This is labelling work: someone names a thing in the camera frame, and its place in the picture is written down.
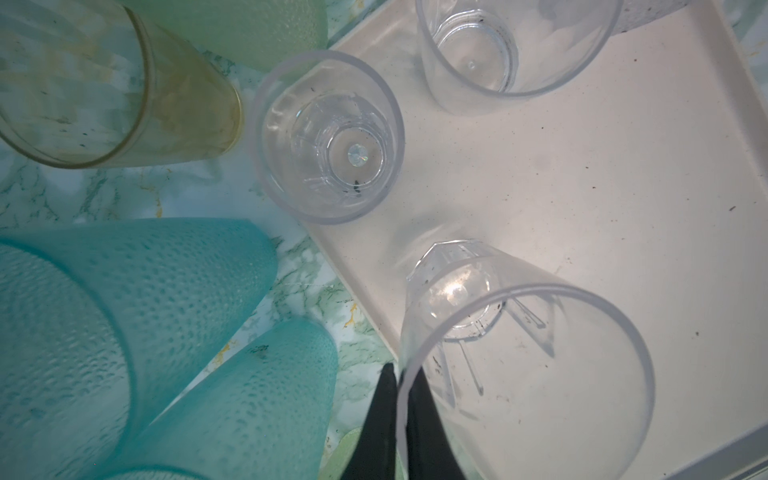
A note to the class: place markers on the pale green plastic cup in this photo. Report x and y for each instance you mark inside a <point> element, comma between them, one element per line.
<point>339,459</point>

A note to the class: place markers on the small clear faceted glass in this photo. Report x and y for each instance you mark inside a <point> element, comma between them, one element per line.
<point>482,56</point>

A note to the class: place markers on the light green textured cup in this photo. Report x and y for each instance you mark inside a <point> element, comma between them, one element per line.
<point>258,34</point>

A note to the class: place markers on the clear textured plastic cup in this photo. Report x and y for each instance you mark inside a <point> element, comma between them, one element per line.
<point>636,13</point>

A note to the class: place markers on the amber yellow plastic cup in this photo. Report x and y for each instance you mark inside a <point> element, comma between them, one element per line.
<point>91,84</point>

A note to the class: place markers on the large clear plastic cup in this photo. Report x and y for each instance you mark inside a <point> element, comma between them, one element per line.
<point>533,377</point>

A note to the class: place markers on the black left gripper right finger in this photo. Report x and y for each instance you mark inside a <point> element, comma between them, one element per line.
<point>428,450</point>

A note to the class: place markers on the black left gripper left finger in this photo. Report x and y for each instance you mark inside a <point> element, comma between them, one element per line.
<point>374,456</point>

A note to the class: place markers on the teal textured cup near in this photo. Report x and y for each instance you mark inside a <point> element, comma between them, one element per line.
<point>263,414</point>

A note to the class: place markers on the pale pink plastic tray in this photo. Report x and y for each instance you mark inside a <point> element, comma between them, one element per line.
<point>643,180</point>

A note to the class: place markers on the teal textured cup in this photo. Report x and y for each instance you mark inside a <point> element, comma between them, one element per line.
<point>263,414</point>
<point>104,324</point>

